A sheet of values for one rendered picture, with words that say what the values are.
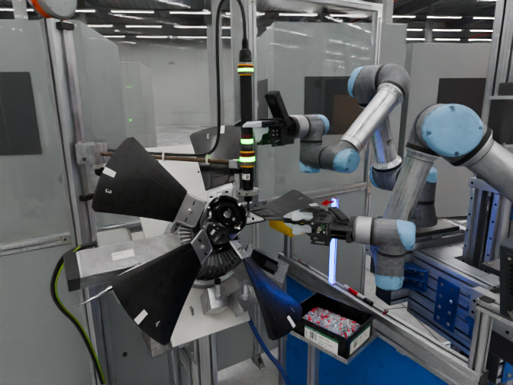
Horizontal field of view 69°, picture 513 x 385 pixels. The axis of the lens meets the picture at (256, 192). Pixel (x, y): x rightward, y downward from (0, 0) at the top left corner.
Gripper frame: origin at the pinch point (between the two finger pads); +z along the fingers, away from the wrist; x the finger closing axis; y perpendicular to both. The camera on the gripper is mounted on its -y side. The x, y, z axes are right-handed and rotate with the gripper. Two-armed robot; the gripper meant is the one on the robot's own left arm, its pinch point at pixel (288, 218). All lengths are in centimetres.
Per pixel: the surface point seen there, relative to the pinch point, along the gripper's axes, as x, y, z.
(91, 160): -16, 4, 71
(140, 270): -1.1, 39.1, 24.2
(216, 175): -12.9, 1.2, 22.8
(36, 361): 69, 21, 108
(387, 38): -57, -302, -4
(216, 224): -4.9, 18.6, 14.4
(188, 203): -8.7, 15.2, 24.6
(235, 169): -16.2, 4.2, 14.5
